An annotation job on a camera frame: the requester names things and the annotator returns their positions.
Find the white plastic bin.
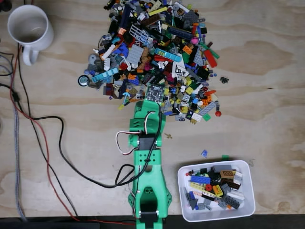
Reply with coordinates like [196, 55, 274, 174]
[177, 160, 256, 223]

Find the white small plate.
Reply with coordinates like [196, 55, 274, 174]
[190, 112, 203, 123]

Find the grey studded plate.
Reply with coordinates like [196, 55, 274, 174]
[198, 100, 217, 117]

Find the light blue long plate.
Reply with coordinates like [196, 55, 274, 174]
[91, 67, 119, 83]

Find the cyan curved long piece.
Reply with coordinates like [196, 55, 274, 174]
[154, 47, 182, 65]

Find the large light grey plate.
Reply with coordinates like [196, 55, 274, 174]
[126, 44, 145, 66]

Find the blue brick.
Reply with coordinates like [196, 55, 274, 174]
[190, 176, 211, 185]

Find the grey wedge plate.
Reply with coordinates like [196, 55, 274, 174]
[193, 50, 206, 66]

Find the yellow holed beam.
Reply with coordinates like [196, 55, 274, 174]
[190, 182, 206, 192]

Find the grey wheel with tyre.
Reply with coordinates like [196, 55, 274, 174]
[78, 74, 90, 87]

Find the grey long brick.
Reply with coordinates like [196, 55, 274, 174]
[211, 165, 233, 174]

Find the red long plate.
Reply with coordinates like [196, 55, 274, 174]
[203, 48, 218, 69]

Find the white lattice fence piece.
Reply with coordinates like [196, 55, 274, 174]
[129, 23, 149, 45]

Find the tan brick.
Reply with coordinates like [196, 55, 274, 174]
[219, 169, 236, 178]

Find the dark grey slope piece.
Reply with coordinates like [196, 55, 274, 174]
[187, 198, 199, 211]

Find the dark navy long plate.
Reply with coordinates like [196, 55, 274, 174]
[167, 25, 194, 40]

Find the dark brown plate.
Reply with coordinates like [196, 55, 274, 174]
[140, 15, 161, 28]

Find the dark brown brick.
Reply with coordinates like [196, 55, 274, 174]
[220, 177, 242, 190]

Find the white and grey assembly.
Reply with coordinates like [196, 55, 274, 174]
[234, 170, 244, 184]

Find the dark blue long beam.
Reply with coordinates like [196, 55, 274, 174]
[119, 4, 132, 30]

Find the yellow long plate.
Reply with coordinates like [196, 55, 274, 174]
[148, 6, 168, 17]

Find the dark grey large plate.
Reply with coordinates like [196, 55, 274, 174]
[183, 10, 200, 27]

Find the white long piece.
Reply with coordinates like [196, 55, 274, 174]
[227, 190, 246, 201]

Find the dark grey brick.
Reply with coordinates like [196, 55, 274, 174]
[223, 195, 244, 210]

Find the white ceramic mug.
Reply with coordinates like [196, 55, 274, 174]
[7, 4, 55, 66]

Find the black camera circuit board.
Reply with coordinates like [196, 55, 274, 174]
[144, 83, 166, 104]

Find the white red black servo cable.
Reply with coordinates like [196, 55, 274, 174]
[115, 130, 143, 156]

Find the thick black cable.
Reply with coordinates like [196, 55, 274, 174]
[0, 83, 137, 189]

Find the thin black cable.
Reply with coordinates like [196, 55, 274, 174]
[17, 44, 79, 218]

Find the grey braided cable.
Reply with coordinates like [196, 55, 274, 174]
[12, 104, 27, 221]

